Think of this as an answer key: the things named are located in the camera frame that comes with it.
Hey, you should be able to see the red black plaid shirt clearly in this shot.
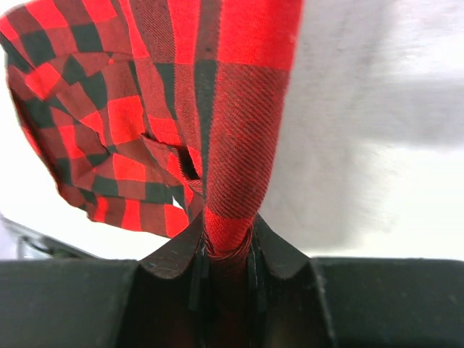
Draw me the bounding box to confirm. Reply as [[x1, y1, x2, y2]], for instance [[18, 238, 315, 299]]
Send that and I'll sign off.
[[1, 1, 302, 263]]

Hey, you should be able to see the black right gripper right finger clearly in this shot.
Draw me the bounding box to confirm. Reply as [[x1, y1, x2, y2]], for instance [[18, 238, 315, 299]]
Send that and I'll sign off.
[[252, 217, 463, 347]]

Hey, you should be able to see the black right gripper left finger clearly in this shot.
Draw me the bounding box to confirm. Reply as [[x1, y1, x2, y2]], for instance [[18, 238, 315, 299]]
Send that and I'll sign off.
[[1, 219, 205, 347]]

